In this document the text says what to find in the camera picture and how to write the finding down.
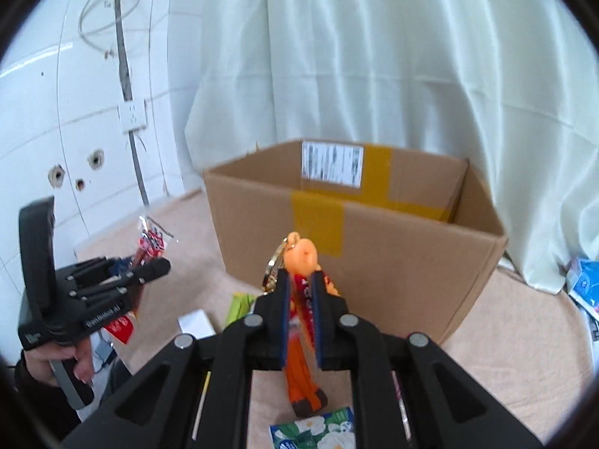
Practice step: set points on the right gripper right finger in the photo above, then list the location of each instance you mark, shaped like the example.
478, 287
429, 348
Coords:
446, 407

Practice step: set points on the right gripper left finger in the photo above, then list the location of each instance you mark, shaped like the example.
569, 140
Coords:
194, 393

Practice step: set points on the green snack bar packet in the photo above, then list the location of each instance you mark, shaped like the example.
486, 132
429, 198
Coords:
242, 304

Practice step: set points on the red sausage snack packet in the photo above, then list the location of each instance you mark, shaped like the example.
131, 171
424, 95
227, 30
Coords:
151, 245

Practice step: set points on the orange beaded toy keychain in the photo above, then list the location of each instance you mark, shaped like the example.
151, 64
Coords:
299, 257

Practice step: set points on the pink wafer packet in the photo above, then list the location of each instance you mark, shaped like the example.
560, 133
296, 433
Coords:
402, 408

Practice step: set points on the white charger plug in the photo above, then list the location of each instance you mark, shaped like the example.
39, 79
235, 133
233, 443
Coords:
197, 324

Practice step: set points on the orange snack bar packet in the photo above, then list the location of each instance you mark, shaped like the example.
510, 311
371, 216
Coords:
305, 396

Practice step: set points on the floral tissue pack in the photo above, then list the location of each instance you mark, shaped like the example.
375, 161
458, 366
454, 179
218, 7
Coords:
332, 430

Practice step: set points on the brown cardboard box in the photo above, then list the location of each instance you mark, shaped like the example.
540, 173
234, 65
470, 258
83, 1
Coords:
408, 238

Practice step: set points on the blue plastic bag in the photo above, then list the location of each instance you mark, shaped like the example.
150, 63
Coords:
582, 286

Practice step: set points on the white wall socket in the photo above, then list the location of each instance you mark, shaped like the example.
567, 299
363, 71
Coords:
132, 115

